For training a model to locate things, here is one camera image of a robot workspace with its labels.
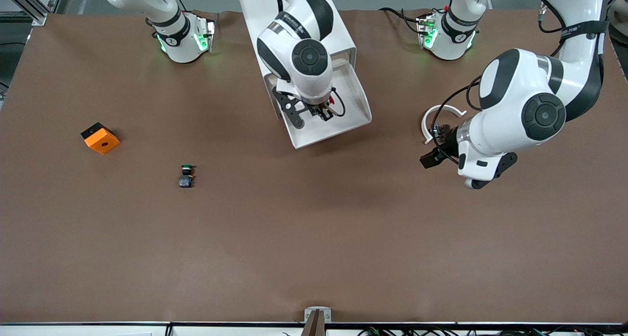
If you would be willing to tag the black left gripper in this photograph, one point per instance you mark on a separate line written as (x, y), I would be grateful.
(446, 141)

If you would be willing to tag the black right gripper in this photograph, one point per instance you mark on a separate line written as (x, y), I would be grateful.
(321, 112)

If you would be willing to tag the red push button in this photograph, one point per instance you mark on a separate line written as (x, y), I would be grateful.
(333, 100)

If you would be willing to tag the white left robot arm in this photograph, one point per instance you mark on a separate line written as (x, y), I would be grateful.
(520, 90)

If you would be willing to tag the white drawer cabinet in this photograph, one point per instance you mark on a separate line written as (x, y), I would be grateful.
(343, 37)

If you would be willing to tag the green push button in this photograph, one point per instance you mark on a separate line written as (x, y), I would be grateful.
(186, 181)

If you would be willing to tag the chrome angle valve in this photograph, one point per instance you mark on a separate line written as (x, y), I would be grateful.
(434, 130)

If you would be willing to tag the white curved pipe clamp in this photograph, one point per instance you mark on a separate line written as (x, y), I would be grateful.
(424, 125)

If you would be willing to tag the brown table cover sheet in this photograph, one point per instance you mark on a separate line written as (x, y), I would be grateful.
(314, 228)

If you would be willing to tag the small silver metal bracket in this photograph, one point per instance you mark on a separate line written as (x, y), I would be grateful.
(308, 311)

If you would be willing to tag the orange button enclosure box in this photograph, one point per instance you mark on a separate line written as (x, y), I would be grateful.
(104, 142)

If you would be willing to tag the aluminium frame profile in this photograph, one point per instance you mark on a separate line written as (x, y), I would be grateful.
(40, 18)

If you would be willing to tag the white table edge rail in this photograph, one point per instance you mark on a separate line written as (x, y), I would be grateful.
(73, 330)

